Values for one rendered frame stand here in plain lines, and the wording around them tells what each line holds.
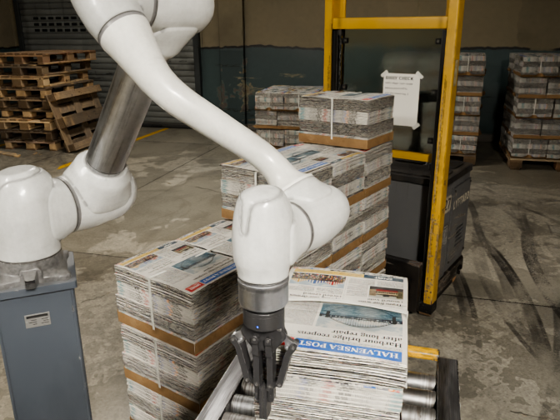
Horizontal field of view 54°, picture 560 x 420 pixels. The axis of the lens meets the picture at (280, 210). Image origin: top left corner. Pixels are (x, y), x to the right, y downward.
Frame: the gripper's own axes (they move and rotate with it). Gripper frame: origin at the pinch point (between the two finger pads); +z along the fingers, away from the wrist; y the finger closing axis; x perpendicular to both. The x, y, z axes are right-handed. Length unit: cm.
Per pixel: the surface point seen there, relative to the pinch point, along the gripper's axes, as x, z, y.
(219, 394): -15.0, 13.0, 15.8
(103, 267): -223, 93, 189
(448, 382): -33.3, 12.9, -34.9
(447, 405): -24.8, 12.9, -34.7
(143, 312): -63, 24, 63
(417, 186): -229, 20, -20
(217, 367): -64, 42, 37
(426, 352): -42, 11, -29
